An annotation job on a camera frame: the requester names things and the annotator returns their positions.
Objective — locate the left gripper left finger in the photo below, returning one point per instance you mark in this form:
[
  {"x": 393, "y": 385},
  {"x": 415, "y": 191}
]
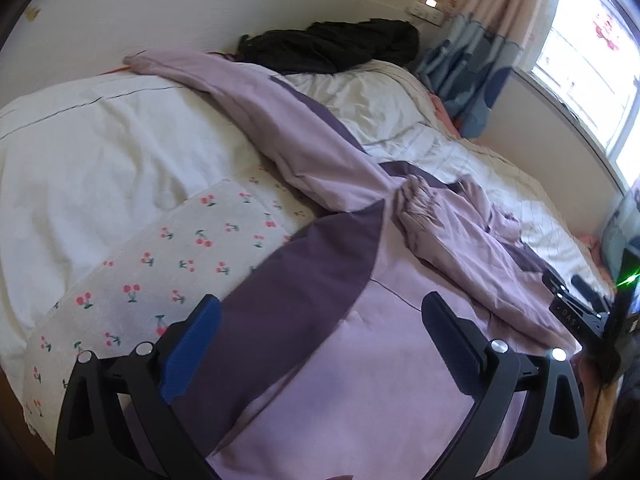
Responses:
[{"x": 93, "y": 440}]

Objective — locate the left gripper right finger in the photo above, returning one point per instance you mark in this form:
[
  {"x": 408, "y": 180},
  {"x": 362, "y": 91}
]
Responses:
[{"x": 526, "y": 421}]

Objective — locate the lilac and purple jacket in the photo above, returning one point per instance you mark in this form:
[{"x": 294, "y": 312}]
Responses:
[{"x": 322, "y": 366}]

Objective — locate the white cherry print bed quilt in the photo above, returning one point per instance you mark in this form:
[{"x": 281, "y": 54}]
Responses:
[{"x": 126, "y": 198}]

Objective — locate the window with bright light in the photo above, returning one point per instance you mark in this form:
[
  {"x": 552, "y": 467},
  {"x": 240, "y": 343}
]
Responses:
[{"x": 590, "y": 63}]

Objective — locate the pink and blue curtain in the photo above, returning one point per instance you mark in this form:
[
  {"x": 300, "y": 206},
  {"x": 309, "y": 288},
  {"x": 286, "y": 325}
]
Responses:
[{"x": 469, "y": 62}]

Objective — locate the black garment pile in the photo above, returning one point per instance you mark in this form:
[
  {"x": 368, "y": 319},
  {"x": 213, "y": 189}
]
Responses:
[{"x": 331, "y": 47}]

